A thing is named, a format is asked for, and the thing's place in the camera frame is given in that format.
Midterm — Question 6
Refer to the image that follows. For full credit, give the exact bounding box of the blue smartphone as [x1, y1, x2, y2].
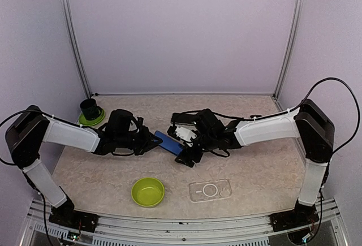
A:
[155, 131, 183, 156]

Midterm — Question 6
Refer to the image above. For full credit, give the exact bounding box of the right aluminium frame post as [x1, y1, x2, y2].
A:
[273, 0, 304, 100]

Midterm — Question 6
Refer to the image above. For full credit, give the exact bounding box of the dark green mug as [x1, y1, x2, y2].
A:
[80, 98, 100, 120]

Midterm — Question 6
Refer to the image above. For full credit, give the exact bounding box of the green bowl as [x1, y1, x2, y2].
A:
[131, 178, 165, 208]

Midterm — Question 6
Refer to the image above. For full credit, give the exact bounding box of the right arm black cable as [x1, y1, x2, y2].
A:
[180, 77, 357, 227]

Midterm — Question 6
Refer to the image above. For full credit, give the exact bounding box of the left aluminium frame post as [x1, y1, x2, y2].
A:
[61, 0, 92, 98]

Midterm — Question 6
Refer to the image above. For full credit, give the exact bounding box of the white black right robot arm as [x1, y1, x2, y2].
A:
[167, 99, 335, 226]

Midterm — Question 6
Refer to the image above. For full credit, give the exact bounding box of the front aluminium rail base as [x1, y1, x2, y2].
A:
[18, 196, 350, 246]

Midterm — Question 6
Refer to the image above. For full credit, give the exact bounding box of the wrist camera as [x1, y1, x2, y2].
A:
[167, 126, 197, 146]
[136, 117, 144, 131]

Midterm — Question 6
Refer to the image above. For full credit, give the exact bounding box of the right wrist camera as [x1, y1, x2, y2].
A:
[167, 126, 197, 146]

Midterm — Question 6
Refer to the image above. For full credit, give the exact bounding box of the aluminium frame post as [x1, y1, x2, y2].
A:
[61, 0, 92, 98]
[273, 0, 304, 100]

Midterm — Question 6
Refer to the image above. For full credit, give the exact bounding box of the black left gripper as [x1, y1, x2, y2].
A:
[116, 125, 162, 156]

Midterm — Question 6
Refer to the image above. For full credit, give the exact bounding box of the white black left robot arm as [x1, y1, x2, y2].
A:
[5, 105, 162, 227]

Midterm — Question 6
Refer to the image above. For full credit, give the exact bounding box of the green saucer plate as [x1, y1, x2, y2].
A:
[78, 107, 105, 127]

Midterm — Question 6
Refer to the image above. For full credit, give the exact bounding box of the clear phone case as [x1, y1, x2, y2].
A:
[189, 179, 232, 202]

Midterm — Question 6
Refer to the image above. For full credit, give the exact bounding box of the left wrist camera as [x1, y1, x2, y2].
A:
[136, 117, 144, 131]

